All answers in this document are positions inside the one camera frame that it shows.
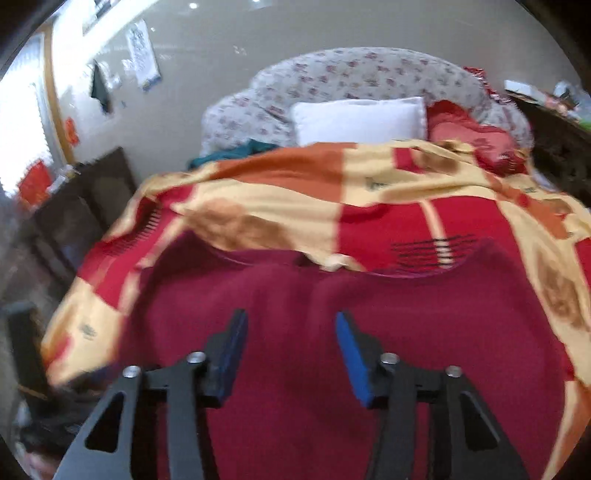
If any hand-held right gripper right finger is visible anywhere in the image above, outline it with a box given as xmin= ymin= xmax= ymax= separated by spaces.
xmin=335 ymin=312 xmax=532 ymax=480

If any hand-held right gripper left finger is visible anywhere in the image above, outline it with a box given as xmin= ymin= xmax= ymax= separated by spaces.
xmin=51 ymin=309 xmax=249 ymax=480

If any maroon sweater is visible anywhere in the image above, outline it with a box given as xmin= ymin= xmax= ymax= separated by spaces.
xmin=121 ymin=231 xmax=573 ymax=480

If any orange patterned fleece blanket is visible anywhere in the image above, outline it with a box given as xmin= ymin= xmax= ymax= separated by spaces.
xmin=41 ymin=138 xmax=591 ymax=480

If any teal cloth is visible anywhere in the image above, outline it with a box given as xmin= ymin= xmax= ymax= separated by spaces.
xmin=187 ymin=138 xmax=282 ymax=171

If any dark wooden side cabinet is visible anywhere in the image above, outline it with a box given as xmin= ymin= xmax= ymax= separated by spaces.
xmin=18 ymin=147 xmax=141 ymax=301

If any white pillow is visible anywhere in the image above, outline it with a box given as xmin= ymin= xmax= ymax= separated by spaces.
xmin=291 ymin=96 xmax=428 ymax=147

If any red ruffled pillow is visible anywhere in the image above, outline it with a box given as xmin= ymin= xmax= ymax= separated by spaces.
xmin=427 ymin=99 xmax=532 ymax=174

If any floral upholstered headboard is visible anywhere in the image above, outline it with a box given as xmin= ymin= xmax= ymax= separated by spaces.
xmin=201 ymin=46 xmax=534 ymax=158

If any dark hanging cloth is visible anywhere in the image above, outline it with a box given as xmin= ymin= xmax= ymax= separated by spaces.
xmin=90 ymin=60 xmax=114 ymax=115

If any dark carved wooden cabinet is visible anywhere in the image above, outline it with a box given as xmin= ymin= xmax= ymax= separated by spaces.
xmin=505 ymin=80 xmax=591 ymax=204

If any red patterned cloth bundle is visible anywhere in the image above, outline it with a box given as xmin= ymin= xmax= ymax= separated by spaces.
xmin=463 ymin=66 xmax=502 ymax=104

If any wall calendar poster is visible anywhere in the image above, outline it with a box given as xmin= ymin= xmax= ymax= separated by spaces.
xmin=126 ymin=19 xmax=162 ymax=92

